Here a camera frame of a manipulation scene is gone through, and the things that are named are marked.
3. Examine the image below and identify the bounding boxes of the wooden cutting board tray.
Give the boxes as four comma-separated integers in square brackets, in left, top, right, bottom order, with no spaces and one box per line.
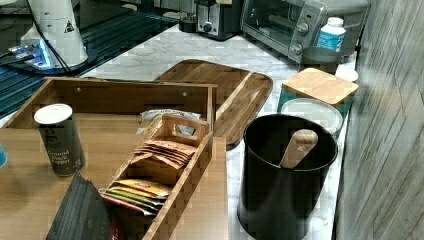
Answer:
[156,59,273,150]

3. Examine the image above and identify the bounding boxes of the brown tea bags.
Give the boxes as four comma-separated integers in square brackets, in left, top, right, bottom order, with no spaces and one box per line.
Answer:
[131,140,197,169]

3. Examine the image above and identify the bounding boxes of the wooden spoon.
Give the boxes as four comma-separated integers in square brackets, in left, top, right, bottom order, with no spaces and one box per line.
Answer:
[280,129,318,169]

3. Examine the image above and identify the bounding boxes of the wooden tea bag caddy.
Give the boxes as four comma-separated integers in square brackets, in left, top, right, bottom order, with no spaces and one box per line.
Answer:
[103,115,213,240]

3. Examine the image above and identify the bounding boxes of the black slot toaster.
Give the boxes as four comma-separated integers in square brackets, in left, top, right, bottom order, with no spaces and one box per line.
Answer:
[194,0,244,41]

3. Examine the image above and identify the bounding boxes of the yellow green tea bags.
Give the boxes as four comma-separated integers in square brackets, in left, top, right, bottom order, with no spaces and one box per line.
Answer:
[100,179,172,216]

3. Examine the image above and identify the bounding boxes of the teal canister with wooden lid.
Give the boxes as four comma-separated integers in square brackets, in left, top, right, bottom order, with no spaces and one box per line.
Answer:
[277,68,358,118]

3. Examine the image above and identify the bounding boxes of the black utensil crock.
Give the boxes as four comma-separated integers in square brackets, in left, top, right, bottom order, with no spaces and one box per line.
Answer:
[237,114,338,240]

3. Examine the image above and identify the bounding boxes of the clear lidded round container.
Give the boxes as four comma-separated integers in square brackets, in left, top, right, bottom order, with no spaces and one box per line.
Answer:
[281,98,343,136]

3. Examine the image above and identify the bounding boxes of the black coffee grinder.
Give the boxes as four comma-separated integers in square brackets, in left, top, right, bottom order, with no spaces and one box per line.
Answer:
[179,0,197,33]

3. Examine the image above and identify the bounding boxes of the silver toaster oven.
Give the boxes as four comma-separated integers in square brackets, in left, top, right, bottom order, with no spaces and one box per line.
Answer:
[241,0,327,63]

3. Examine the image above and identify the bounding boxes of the grey metal cup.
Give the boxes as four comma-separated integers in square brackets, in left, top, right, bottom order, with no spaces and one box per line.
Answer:
[299,46,341,74]

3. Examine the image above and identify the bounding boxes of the white lidded round canister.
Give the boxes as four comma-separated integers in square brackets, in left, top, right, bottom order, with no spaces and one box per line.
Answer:
[335,65,359,82]

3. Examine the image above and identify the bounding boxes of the white bottle with blue label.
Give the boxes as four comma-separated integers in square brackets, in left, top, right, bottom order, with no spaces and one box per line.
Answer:
[317,17,346,52]

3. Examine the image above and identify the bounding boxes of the black pepper shaker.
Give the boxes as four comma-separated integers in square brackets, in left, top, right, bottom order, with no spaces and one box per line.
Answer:
[34,103,86,176]

